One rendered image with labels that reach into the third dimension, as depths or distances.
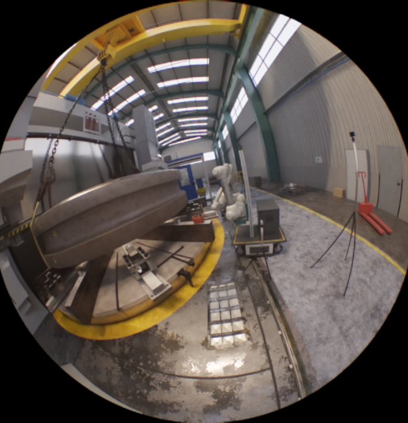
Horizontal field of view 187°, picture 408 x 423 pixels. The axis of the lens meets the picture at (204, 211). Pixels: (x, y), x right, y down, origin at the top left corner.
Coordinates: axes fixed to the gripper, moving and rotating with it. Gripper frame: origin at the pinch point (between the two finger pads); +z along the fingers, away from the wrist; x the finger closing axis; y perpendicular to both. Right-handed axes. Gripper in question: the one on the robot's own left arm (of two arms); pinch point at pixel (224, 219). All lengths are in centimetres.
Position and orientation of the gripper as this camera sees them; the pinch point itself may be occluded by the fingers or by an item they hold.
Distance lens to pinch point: 213.3
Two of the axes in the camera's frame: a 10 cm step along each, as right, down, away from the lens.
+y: -9.2, 0.9, 3.8
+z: 2.1, 9.3, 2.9
